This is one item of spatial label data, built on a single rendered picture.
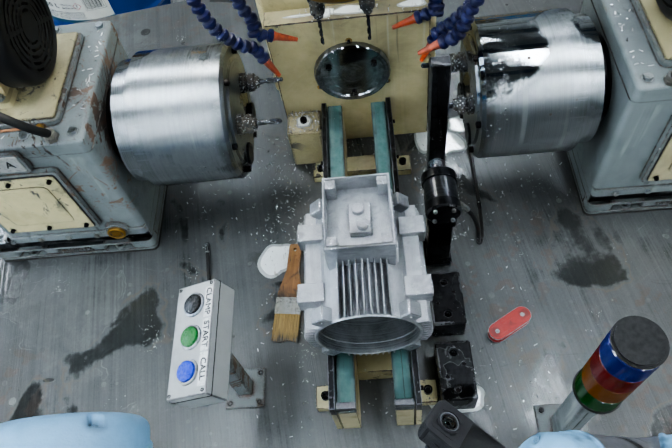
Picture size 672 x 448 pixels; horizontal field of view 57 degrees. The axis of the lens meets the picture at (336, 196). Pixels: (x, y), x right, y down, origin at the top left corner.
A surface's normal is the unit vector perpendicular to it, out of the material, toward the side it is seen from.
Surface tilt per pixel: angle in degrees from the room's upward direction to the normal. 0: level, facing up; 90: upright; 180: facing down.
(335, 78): 90
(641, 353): 0
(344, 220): 0
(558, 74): 36
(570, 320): 0
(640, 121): 90
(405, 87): 90
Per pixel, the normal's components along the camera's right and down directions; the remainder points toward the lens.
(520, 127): 0.00, 0.69
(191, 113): -0.06, 0.11
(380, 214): -0.11, -0.54
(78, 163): 0.03, 0.83
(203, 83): -0.09, -0.28
